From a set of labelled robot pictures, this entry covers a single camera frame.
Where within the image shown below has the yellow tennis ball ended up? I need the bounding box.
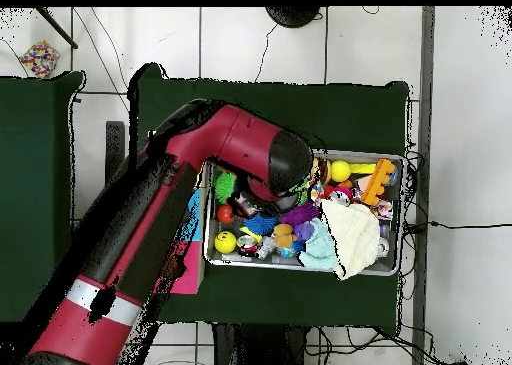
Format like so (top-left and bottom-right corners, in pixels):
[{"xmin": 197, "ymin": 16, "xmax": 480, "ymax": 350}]
[{"xmin": 330, "ymin": 160, "xmax": 353, "ymax": 183}]

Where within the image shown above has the large blue spiky ball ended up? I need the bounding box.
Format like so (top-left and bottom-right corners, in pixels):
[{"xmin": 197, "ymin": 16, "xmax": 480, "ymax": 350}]
[{"xmin": 243, "ymin": 213, "xmax": 280, "ymax": 237}]

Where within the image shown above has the small red ball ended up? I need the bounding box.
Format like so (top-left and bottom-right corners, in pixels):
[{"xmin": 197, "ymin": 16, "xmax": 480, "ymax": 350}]
[{"xmin": 215, "ymin": 204, "xmax": 238, "ymax": 226}]

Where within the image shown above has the grey metal strip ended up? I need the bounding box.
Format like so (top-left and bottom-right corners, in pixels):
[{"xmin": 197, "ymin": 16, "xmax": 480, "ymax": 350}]
[{"xmin": 411, "ymin": 6, "xmax": 437, "ymax": 365}]

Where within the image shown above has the black round base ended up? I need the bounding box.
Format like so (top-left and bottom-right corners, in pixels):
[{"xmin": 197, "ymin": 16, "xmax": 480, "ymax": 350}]
[{"xmin": 265, "ymin": 6, "xmax": 321, "ymax": 29}]

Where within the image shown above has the cream knitted cloth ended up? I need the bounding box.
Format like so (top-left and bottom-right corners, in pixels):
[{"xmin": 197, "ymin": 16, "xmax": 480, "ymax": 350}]
[{"xmin": 319, "ymin": 199, "xmax": 382, "ymax": 281}]

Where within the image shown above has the dark green side table cloth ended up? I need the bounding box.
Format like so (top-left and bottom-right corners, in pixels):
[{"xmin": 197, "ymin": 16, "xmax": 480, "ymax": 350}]
[{"xmin": 0, "ymin": 71, "xmax": 88, "ymax": 328}]

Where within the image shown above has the black rod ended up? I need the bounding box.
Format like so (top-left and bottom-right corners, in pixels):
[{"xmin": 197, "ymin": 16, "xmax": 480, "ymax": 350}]
[{"xmin": 35, "ymin": 7, "xmax": 79, "ymax": 50}]

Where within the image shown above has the orange toy brick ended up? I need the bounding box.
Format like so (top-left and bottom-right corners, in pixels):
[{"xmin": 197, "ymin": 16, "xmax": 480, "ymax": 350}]
[{"xmin": 357, "ymin": 158, "xmax": 399, "ymax": 206}]

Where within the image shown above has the yellow smiley ball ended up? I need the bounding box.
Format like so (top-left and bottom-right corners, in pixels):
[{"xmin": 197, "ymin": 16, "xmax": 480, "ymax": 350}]
[{"xmin": 213, "ymin": 231, "xmax": 238, "ymax": 255}]

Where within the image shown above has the colourful patterned packet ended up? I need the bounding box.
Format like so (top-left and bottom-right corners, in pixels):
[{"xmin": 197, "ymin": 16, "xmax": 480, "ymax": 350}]
[{"xmin": 17, "ymin": 40, "xmax": 61, "ymax": 80}]

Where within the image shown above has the clear mesh bin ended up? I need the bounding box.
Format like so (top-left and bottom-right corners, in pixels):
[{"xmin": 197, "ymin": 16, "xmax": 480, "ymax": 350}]
[{"xmin": 201, "ymin": 148, "xmax": 405, "ymax": 278}]

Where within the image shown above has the green spiky ball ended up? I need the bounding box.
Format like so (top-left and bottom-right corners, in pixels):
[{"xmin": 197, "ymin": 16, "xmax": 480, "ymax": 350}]
[{"xmin": 214, "ymin": 171, "xmax": 239, "ymax": 206}]

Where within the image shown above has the wooden box with three holes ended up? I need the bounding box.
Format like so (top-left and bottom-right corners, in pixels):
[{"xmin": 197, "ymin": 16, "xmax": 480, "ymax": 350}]
[{"xmin": 148, "ymin": 130, "xmax": 208, "ymax": 296}]

